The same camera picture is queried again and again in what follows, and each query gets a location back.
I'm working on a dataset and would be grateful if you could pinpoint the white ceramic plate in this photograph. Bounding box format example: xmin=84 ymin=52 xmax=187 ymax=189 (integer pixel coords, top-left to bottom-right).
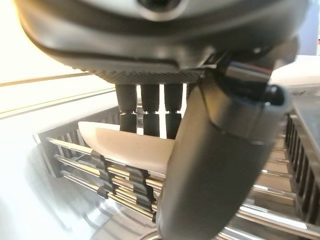
xmin=77 ymin=121 xmax=176 ymax=173

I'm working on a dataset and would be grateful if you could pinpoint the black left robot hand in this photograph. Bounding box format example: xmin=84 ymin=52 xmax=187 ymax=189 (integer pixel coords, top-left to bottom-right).
xmin=13 ymin=0 xmax=310 ymax=240

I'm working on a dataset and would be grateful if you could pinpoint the grey dishwasher rack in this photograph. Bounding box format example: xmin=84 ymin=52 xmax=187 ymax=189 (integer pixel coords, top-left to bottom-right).
xmin=32 ymin=96 xmax=320 ymax=240

